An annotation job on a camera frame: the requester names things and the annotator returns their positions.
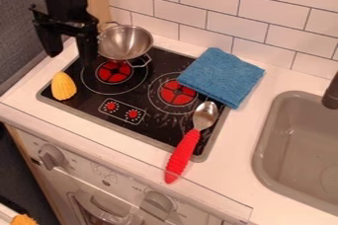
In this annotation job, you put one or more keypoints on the toy sink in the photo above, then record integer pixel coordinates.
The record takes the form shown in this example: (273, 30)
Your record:
(299, 151)

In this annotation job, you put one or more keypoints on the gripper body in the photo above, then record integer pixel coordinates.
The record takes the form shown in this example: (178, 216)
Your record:
(66, 22)

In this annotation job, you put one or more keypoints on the silver pot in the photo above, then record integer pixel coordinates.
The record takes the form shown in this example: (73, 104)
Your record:
(124, 43)

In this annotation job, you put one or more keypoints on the yellow toy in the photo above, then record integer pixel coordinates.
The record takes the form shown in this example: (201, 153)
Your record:
(23, 220)

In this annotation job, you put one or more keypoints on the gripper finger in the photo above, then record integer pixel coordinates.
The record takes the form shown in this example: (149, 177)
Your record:
(87, 49)
(50, 43)

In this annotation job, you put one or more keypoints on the toy stove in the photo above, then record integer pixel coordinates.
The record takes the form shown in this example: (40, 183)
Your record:
(132, 100)

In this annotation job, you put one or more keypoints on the tap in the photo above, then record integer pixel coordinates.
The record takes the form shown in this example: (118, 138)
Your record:
(331, 94)

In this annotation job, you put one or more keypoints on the blue cloth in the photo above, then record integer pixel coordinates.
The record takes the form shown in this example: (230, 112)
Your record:
(221, 76)

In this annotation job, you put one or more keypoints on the yellow toy corn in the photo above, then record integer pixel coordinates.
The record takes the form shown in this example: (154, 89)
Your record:
(63, 86)

